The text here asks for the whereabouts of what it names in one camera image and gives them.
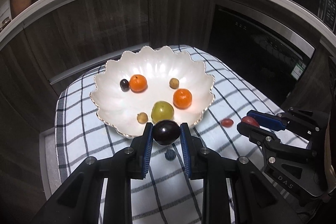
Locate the red grape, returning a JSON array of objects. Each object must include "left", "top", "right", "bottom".
[
  {"left": 241, "top": 116, "right": 260, "bottom": 127},
  {"left": 220, "top": 118, "right": 234, "bottom": 128}
]

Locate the orange mandarin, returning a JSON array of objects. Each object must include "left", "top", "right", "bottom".
[
  {"left": 173, "top": 89, "right": 193, "bottom": 109},
  {"left": 129, "top": 75, "right": 147, "bottom": 93}
]

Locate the blueberry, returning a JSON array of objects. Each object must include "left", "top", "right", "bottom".
[{"left": 165, "top": 149, "right": 176, "bottom": 161}]

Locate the dark plum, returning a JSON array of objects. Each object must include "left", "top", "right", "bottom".
[{"left": 152, "top": 120, "right": 181, "bottom": 145}]

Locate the brown longan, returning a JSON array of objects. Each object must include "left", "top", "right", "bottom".
[
  {"left": 137, "top": 112, "right": 148, "bottom": 124},
  {"left": 169, "top": 78, "right": 179, "bottom": 89}
]

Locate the dark grape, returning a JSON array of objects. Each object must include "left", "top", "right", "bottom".
[{"left": 120, "top": 79, "right": 129, "bottom": 92}]

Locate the dark built-in oven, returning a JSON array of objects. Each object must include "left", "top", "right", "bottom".
[{"left": 208, "top": 1, "right": 315, "bottom": 105}]

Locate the blue checked white cloth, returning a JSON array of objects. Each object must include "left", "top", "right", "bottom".
[{"left": 54, "top": 44, "right": 309, "bottom": 224}]

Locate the white scalloped ceramic bowl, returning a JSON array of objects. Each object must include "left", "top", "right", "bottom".
[{"left": 90, "top": 46, "right": 215, "bottom": 139}]

